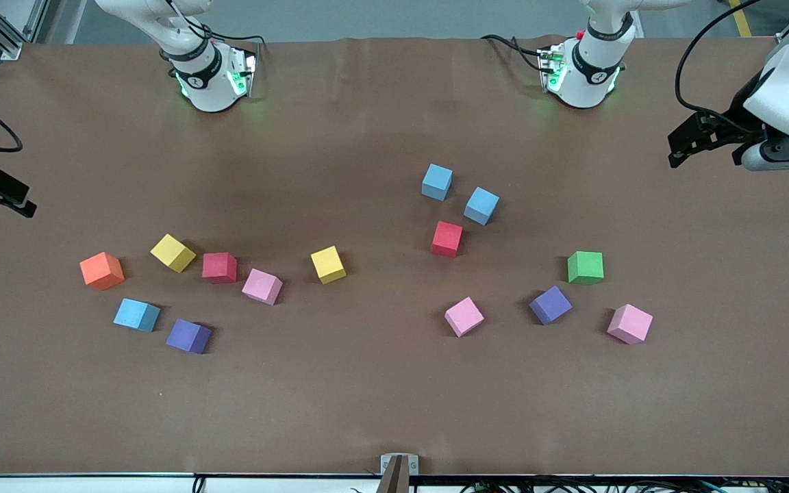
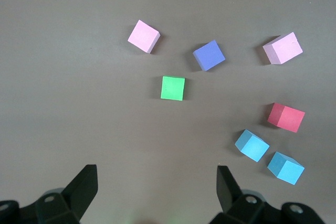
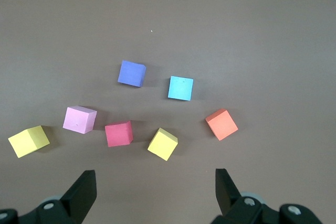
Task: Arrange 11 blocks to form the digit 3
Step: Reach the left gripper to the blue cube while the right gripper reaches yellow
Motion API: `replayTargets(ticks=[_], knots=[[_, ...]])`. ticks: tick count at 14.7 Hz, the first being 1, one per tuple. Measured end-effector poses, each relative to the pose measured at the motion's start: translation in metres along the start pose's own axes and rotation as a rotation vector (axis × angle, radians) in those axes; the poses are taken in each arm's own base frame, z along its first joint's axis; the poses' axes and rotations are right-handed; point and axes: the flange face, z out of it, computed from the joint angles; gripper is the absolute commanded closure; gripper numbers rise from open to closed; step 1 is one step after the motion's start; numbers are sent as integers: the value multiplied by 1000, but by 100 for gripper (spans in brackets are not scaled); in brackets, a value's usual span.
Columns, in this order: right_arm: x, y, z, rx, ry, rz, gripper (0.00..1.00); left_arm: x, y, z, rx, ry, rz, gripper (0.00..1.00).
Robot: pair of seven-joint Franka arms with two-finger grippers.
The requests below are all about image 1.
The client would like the light blue foam cube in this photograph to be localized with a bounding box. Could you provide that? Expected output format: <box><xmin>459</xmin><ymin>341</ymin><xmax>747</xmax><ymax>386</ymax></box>
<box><xmin>113</xmin><ymin>298</ymin><xmax>161</xmax><ymax>333</ymax></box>
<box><xmin>421</xmin><ymin>163</ymin><xmax>453</xmax><ymax>202</ymax></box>
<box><xmin>464</xmin><ymin>186</ymin><xmax>501</xmax><ymax>226</ymax></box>

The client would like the pink foam cube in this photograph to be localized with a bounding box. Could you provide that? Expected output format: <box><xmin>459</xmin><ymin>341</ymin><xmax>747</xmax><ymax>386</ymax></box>
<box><xmin>242</xmin><ymin>268</ymin><xmax>284</xmax><ymax>306</ymax></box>
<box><xmin>606</xmin><ymin>303</ymin><xmax>654</xmax><ymax>345</ymax></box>
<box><xmin>444</xmin><ymin>296</ymin><xmax>486</xmax><ymax>338</ymax></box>

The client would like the red foam cube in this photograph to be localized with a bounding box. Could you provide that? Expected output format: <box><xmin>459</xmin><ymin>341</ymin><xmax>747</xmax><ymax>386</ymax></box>
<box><xmin>431</xmin><ymin>220</ymin><xmax>464</xmax><ymax>258</ymax></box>

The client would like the yellow foam cube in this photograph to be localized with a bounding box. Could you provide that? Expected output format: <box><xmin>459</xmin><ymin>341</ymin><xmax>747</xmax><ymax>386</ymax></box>
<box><xmin>150</xmin><ymin>233</ymin><xmax>197</xmax><ymax>274</ymax></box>
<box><xmin>310</xmin><ymin>246</ymin><xmax>347</xmax><ymax>285</ymax></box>

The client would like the orange foam cube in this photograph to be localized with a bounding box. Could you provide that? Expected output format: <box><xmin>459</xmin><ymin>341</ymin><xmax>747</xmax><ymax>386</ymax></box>
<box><xmin>79</xmin><ymin>251</ymin><xmax>126</xmax><ymax>291</ymax></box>

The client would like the yellow floor tape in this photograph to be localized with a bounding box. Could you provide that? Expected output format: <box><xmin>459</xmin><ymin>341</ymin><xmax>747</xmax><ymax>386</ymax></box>
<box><xmin>729</xmin><ymin>0</ymin><xmax>755</xmax><ymax>38</ymax></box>

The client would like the green foam cube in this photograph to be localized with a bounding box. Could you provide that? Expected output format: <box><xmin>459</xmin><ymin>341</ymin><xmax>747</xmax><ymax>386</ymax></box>
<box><xmin>567</xmin><ymin>251</ymin><xmax>605</xmax><ymax>285</ymax></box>

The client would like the crimson foam cube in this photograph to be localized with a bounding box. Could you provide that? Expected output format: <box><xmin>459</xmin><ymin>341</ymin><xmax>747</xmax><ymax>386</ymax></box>
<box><xmin>202</xmin><ymin>252</ymin><xmax>238</xmax><ymax>285</ymax></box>

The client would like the purple foam cube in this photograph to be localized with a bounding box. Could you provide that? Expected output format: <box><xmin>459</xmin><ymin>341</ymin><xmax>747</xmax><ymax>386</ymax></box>
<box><xmin>529</xmin><ymin>286</ymin><xmax>573</xmax><ymax>326</ymax></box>
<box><xmin>166</xmin><ymin>318</ymin><xmax>212</xmax><ymax>355</ymax></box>

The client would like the brown table mat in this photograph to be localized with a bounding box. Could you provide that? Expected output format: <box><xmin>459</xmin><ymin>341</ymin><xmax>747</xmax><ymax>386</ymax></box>
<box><xmin>0</xmin><ymin>34</ymin><xmax>789</xmax><ymax>478</ymax></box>

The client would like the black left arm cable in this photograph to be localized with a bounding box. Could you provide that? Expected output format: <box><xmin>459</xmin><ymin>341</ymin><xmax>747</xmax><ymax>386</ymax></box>
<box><xmin>674</xmin><ymin>0</ymin><xmax>789</xmax><ymax>132</ymax></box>

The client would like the aluminium frame profile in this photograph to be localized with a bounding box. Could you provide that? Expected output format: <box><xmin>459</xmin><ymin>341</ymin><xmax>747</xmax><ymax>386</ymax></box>
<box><xmin>0</xmin><ymin>0</ymin><xmax>51</xmax><ymax>61</ymax></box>

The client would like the black left base cable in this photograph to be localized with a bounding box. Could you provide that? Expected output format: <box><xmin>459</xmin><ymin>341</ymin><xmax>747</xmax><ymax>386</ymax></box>
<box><xmin>481</xmin><ymin>33</ymin><xmax>551</xmax><ymax>73</ymax></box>

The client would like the white table edge rail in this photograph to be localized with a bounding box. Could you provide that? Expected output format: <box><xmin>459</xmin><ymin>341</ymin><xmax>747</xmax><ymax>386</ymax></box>
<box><xmin>0</xmin><ymin>472</ymin><xmax>789</xmax><ymax>493</ymax></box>

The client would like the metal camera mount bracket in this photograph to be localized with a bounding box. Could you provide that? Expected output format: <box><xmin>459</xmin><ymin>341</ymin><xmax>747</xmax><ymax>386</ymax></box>
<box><xmin>377</xmin><ymin>453</ymin><xmax>420</xmax><ymax>493</ymax></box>

